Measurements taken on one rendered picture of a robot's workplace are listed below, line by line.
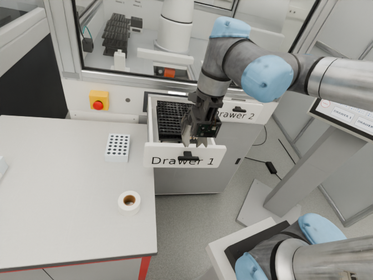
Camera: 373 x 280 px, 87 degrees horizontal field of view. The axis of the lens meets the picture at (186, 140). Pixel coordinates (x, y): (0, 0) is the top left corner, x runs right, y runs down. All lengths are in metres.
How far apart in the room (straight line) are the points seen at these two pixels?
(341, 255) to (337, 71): 0.28
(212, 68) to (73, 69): 0.61
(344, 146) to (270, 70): 1.09
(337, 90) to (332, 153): 1.01
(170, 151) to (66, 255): 0.40
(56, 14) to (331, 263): 0.91
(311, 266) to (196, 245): 1.18
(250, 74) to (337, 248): 0.28
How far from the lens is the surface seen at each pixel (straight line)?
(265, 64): 0.36
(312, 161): 1.46
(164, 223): 1.52
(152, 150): 0.66
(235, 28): 0.42
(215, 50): 0.43
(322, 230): 0.55
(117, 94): 0.93
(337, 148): 1.40
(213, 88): 0.46
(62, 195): 0.76
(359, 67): 0.43
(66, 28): 0.86
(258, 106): 1.09
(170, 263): 1.45
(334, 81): 0.43
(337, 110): 1.22
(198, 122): 0.49
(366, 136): 1.25
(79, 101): 0.98
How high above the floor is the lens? 1.38
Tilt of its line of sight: 41 degrees down
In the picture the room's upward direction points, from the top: 16 degrees clockwise
